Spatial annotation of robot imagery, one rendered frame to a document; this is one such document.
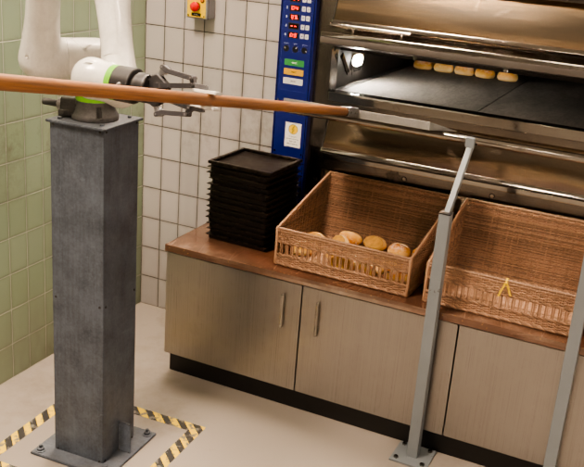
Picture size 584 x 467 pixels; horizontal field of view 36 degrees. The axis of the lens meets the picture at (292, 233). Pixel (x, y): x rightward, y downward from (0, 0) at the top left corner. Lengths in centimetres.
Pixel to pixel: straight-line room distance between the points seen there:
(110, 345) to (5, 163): 85
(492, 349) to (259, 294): 91
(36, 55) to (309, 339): 146
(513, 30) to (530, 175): 55
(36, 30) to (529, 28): 176
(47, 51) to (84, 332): 93
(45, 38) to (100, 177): 45
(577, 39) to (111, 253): 180
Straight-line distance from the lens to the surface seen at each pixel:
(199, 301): 364
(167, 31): 410
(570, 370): 313
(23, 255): 373
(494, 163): 359
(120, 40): 255
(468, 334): 323
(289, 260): 345
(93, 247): 296
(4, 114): 350
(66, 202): 297
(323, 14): 374
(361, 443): 350
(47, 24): 276
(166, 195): 425
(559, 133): 352
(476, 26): 353
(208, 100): 222
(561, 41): 347
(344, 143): 376
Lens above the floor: 185
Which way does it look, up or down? 19 degrees down
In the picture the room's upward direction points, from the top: 4 degrees clockwise
